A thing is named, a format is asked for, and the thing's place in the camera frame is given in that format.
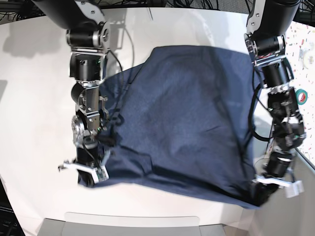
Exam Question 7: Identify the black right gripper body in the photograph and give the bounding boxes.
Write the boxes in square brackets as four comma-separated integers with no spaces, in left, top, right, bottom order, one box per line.
[58,146,111,187]

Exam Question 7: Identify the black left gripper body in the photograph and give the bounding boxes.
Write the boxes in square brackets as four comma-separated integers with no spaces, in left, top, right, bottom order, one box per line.
[252,150,295,204]

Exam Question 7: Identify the dark blue printed t-shirt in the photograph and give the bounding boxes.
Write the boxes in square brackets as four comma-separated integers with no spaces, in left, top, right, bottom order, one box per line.
[98,46,259,209]

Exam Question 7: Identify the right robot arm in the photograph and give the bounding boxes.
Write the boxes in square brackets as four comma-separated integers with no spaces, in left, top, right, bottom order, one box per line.
[34,0,110,187]

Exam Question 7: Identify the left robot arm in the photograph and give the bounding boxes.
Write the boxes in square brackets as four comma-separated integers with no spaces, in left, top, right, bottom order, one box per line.
[244,0,306,206]

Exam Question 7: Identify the green tape roll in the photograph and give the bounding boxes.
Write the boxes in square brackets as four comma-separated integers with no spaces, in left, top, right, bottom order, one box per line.
[295,88,308,105]

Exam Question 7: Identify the clear tape dispenser roll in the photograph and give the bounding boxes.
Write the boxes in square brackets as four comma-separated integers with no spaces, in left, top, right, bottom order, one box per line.
[299,42,315,71]

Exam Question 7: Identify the terrazzo patterned side table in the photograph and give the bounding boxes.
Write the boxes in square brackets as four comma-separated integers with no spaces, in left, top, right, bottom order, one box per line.
[285,22,315,164]

